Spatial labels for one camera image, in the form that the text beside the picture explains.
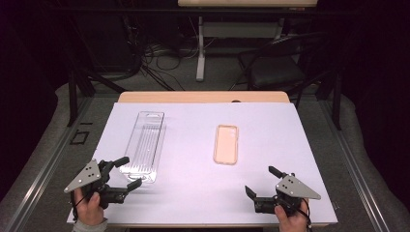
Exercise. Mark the wooden table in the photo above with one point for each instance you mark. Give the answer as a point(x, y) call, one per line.
point(193, 96)

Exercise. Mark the beige phone case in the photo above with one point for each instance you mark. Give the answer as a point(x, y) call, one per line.
point(226, 145)

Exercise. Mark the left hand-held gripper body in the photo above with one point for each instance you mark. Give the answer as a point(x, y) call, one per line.
point(87, 175)

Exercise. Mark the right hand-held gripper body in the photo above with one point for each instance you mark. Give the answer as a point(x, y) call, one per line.
point(295, 188)

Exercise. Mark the white desk with metal frame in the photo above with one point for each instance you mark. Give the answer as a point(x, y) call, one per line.
point(200, 58)

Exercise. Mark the black chair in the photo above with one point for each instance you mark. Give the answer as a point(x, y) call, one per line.
point(277, 71)

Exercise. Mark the person's right hand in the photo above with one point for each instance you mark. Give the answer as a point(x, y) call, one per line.
point(293, 222)

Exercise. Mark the clear plastic tray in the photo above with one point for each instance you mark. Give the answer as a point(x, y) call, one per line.
point(145, 145)

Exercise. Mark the metal floor rail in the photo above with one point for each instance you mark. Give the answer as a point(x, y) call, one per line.
point(42, 174)
point(357, 174)

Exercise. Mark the black stand leg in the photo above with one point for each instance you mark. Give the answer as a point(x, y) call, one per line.
point(73, 96)
point(337, 103)

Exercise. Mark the person's left hand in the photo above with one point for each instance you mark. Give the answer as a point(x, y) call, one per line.
point(88, 211)

